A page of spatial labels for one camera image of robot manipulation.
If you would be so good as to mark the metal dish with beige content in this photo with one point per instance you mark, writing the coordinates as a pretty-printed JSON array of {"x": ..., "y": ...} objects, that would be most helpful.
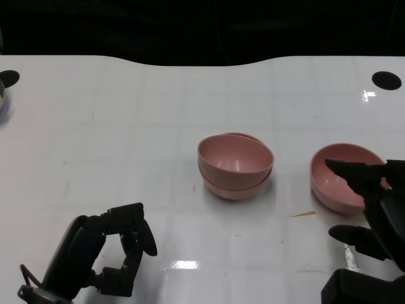
[{"x": 1, "y": 93}]

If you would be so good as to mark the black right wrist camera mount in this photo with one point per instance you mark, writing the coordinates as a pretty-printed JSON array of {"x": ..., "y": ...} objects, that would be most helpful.
[{"x": 357, "y": 288}]

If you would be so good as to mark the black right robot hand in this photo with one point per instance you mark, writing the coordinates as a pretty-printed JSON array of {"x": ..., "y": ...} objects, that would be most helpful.
[{"x": 389, "y": 206}]

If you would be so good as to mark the thin yellow wooden sliver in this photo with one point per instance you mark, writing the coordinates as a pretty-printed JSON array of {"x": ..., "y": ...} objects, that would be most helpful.
[{"x": 303, "y": 214}]

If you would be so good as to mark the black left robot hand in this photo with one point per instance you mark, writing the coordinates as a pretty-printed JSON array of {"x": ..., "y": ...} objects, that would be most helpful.
[{"x": 76, "y": 253}]

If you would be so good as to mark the pink plastic bowl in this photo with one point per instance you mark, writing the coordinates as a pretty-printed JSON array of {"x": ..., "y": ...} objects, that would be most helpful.
[
  {"x": 234, "y": 152},
  {"x": 234, "y": 191},
  {"x": 329, "y": 190}
]

